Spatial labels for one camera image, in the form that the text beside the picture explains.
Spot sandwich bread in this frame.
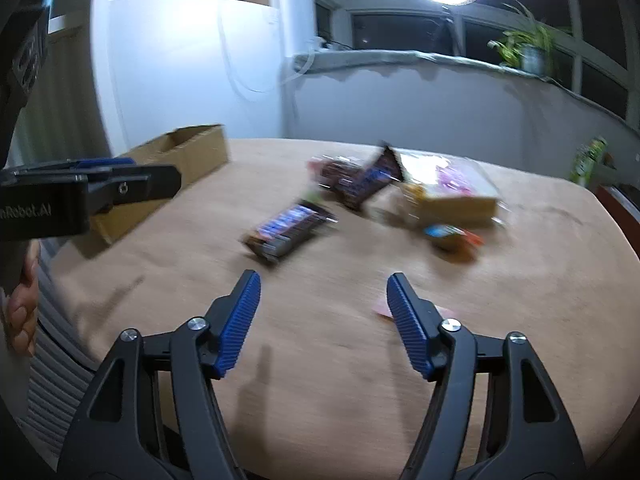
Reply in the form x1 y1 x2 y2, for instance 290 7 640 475
395 152 507 232

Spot potted spider plant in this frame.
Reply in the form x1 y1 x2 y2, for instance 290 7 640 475
487 0 572 82

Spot person's left hand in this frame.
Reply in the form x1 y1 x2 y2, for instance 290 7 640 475
6 254 40 357

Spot window frame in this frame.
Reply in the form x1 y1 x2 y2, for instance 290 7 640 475
312 0 640 127

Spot white cabinet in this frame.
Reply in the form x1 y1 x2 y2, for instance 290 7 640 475
91 0 302 157

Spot dark chocolate bar wrapper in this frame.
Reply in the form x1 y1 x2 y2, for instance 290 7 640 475
330 144 407 212

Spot pale pink snack wrapper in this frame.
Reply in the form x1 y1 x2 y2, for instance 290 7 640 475
372 297 462 322

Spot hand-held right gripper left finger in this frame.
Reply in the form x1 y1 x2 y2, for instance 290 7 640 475
57 270 263 480

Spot chocolate bar with blue print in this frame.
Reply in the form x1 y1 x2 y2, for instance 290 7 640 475
242 200 339 264

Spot green printed carton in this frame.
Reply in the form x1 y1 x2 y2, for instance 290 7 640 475
570 137 609 187

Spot grey windowsill cover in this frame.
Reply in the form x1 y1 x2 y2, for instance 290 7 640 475
292 50 640 137

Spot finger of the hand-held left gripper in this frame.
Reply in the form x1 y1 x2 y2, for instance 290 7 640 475
0 157 137 175
87 164 182 217

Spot black tripod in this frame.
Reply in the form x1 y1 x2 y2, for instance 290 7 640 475
439 4 467 56

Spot clear packet of dark snack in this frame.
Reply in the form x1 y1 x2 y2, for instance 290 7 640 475
307 155 372 192

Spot brown cardboard box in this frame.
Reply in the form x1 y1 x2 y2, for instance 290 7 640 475
89 123 231 247

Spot red open box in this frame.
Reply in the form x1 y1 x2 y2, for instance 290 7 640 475
594 182 640 242

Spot grey ribbed panel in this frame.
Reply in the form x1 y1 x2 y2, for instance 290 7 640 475
26 240 112 463

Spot white cable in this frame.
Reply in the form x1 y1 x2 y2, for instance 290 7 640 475
216 0 282 94

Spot orange small snack packet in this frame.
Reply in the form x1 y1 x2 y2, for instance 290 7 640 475
424 223 484 262

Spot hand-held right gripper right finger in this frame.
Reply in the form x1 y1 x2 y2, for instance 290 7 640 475
386 272 586 480

